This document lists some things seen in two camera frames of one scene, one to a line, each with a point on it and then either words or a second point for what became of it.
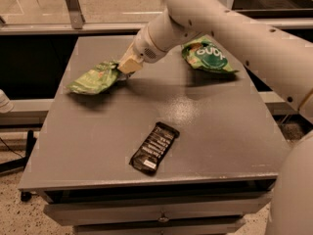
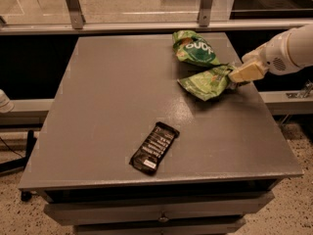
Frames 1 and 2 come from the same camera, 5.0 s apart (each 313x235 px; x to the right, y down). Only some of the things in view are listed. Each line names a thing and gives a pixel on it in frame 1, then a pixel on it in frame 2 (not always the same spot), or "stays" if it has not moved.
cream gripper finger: x=130 y=66 -> x=246 y=72
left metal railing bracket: x=73 y=4 stays
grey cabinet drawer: x=152 y=211 stays
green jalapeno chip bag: x=97 y=80 -> x=209 y=84
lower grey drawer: x=210 y=228 stays
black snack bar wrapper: x=150 y=153 stays
